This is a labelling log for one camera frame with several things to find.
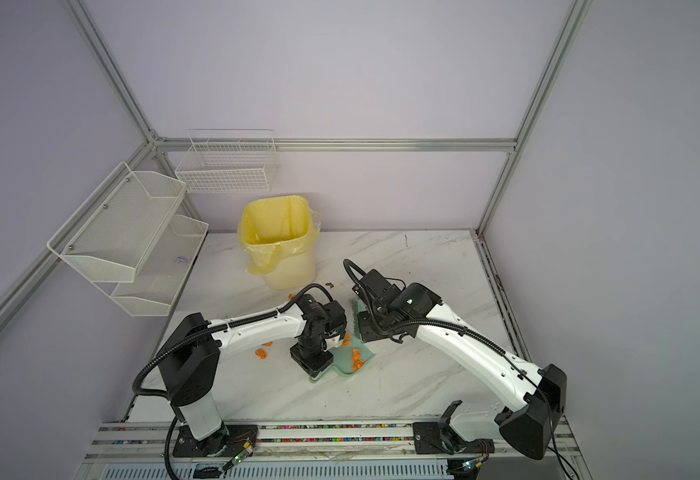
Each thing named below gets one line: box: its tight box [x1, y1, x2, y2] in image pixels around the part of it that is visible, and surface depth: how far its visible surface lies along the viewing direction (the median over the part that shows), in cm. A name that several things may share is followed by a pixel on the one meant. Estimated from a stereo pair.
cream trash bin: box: [237, 195, 322, 290], surface depth 94 cm
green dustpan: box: [309, 333, 375, 382], surface depth 88 cm
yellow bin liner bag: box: [238, 195, 321, 271], surface depth 97 cm
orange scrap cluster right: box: [340, 333, 365, 371], surface depth 87 cm
